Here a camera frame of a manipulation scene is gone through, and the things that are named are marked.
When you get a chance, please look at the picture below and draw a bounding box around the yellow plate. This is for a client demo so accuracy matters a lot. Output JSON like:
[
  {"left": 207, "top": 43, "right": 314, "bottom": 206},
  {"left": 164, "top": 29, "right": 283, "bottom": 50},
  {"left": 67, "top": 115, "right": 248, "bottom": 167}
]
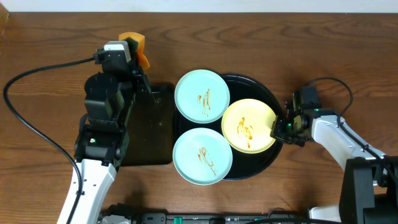
[{"left": 221, "top": 99, "right": 276, "bottom": 154}]

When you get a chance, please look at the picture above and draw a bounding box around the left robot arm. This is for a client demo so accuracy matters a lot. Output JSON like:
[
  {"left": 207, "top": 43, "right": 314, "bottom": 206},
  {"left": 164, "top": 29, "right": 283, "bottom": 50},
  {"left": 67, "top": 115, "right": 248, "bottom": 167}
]
[{"left": 58, "top": 32, "right": 152, "bottom": 223}]

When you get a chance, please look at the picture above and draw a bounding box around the light blue plate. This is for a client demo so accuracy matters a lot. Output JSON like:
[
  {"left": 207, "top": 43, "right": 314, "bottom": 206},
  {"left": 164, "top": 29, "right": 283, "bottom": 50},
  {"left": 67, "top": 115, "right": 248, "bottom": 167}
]
[
  {"left": 174, "top": 69, "right": 230, "bottom": 124},
  {"left": 172, "top": 128, "right": 233, "bottom": 185}
]

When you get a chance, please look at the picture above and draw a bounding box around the orange green scrub sponge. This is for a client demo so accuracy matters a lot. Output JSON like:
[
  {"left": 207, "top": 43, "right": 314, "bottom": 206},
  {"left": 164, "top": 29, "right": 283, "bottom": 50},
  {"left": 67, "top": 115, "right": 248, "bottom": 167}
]
[{"left": 119, "top": 32, "right": 150, "bottom": 70}]

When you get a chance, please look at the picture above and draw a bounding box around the round black tray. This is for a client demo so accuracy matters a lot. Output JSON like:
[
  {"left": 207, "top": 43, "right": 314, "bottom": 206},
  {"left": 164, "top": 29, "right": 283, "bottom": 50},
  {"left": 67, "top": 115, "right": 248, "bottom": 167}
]
[{"left": 173, "top": 73, "right": 283, "bottom": 180}]

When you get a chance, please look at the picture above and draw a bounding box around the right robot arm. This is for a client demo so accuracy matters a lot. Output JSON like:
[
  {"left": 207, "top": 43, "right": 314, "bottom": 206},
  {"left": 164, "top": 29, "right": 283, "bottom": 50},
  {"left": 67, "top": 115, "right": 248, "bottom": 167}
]
[{"left": 271, "top": 86, "right": 397, "bottom": 223}]

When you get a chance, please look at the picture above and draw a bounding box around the rectangular black water tray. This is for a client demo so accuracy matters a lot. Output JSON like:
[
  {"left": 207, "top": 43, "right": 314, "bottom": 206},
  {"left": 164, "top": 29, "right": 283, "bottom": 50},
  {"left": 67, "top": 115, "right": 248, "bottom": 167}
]
[{"left": 121, "top": 83, "right": 175, "bottom": 166}]

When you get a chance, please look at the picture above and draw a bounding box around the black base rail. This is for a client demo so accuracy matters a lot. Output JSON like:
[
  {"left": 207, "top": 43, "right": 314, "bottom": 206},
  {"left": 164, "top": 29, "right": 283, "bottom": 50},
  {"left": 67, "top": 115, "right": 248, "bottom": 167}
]
[{"left": 96, "top": 203, "right": 301, "bottom": 224}]

